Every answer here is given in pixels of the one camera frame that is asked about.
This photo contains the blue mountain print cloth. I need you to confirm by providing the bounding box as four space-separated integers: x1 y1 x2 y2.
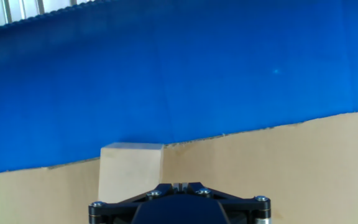
0 0 358 224

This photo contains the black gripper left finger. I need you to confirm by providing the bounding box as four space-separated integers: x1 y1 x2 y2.
88 182 180 224

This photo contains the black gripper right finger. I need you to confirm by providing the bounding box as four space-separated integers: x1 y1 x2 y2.
178 182 272 224

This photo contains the brown cardboard sheet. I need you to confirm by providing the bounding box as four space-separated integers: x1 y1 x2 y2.
0 108 358 224

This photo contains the small wooden block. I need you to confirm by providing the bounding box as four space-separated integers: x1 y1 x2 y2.
97 142 165 203

